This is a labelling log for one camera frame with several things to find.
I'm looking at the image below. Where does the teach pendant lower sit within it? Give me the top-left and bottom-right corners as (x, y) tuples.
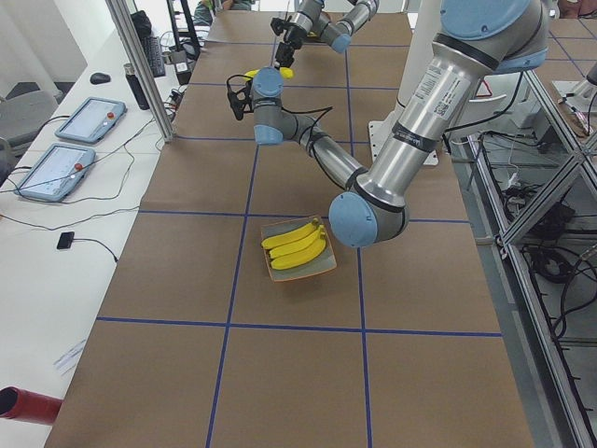
(15, 144), (96, 203)

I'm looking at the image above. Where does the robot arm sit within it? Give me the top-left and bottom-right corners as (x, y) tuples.
(271, 0), (379, 69)
(250, 1), (549, 247)

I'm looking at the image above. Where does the dark grey bottle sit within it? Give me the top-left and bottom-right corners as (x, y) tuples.
(123, 63), (149, 110)

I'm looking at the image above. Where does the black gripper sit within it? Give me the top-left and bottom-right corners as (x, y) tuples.
(274, 22), (308, 68)

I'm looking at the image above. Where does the teach pendant upper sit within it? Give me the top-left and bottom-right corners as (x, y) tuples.
(54, 97), (127, 144)

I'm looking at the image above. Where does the yellow banana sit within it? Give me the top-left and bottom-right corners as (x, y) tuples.
(261, 219), (319, 250)
(244, 66), (296, 80)
(271, 236), (326, 271)
(269, 225), (325, 259)

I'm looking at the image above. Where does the black computer mouse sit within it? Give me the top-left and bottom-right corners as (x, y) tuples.
(90, 72), (111, 85)

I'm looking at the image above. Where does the teach pendant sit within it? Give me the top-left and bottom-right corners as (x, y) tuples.
(15, 144), (96, 203)
(54, 97), (127, 144)

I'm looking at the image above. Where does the red cylinder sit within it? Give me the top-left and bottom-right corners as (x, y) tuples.
(1, 386), (62, 426)

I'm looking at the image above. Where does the grey square plate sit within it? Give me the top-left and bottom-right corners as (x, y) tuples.
(260, 216), (337, 282)

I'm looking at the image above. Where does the aluminium frame post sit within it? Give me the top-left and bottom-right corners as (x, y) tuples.
(105, 0), (174, 143)

